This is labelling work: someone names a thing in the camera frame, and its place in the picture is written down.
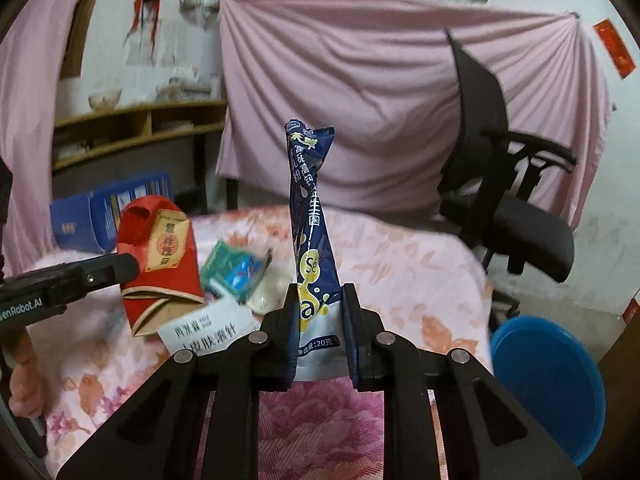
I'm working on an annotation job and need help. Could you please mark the wall calendar sheets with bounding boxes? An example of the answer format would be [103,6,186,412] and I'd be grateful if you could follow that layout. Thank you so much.
[125,20,162,68]

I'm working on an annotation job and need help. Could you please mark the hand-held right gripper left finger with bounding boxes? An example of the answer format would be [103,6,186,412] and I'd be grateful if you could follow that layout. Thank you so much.
[57,282,297,480]

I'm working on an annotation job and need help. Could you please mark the red paper wall banner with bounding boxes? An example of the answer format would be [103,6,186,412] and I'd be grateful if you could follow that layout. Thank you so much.
[593,18,637,80]

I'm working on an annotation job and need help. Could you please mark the blue and white sachet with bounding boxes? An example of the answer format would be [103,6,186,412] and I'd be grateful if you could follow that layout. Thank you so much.
[284,119,351,381]

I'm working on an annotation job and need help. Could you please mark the stack of papers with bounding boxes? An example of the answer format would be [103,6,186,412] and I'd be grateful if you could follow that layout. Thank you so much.
[155,67,223,103]

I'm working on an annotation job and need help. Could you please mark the white printed box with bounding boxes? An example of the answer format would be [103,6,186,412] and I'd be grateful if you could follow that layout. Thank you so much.
[157,300,261,356]

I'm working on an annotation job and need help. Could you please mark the black office chair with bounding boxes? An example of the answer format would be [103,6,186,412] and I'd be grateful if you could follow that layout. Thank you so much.
[437,27,578,321]

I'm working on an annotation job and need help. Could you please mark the white bowl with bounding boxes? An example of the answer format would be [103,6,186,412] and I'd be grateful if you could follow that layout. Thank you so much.
[87,87,123,111]

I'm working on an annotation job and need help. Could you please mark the red tasselled wall decoration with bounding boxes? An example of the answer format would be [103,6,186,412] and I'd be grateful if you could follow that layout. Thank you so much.
[125,0,165,41]

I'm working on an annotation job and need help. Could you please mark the red paper packet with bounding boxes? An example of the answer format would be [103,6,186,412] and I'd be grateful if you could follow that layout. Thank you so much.
[117,196,205,337]

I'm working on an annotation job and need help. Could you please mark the pink curtain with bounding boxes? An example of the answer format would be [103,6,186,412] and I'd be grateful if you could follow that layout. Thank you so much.
[0,0,113,276]

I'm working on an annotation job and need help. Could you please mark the pink hanging cloth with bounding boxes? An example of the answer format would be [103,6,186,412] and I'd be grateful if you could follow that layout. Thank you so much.
[216,0,612,233]

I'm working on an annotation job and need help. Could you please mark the person's left hand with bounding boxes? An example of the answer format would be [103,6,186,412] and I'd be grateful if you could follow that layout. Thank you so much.
[7,330,47,418]

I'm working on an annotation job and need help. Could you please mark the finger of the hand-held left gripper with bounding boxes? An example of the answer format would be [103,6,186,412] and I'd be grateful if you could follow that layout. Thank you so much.
[14,252,141,305]

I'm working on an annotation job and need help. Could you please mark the wooden cabinet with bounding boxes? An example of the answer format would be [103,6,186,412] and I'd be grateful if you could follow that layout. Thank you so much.
[580,290,640,480]

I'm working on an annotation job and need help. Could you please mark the blue plastic basin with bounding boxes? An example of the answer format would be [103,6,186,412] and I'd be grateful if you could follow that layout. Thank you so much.
[489,315,607,468]

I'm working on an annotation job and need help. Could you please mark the white plastic packet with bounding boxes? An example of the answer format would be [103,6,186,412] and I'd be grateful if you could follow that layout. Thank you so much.
[247,272,289,316]

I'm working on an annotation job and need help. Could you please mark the green packet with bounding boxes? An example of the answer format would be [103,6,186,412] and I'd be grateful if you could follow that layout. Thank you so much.
[200,240,273,306]

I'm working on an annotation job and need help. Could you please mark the blue cardboard box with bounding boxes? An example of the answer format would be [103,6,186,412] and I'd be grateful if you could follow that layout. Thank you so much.
[49,171,173,255]

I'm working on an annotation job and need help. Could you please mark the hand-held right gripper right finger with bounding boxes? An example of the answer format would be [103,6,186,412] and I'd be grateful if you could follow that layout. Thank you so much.
[344,283,583,480]

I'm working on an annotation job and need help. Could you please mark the wooden shelf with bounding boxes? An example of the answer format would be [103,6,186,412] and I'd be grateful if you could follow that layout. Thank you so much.
[52,99,230,211]

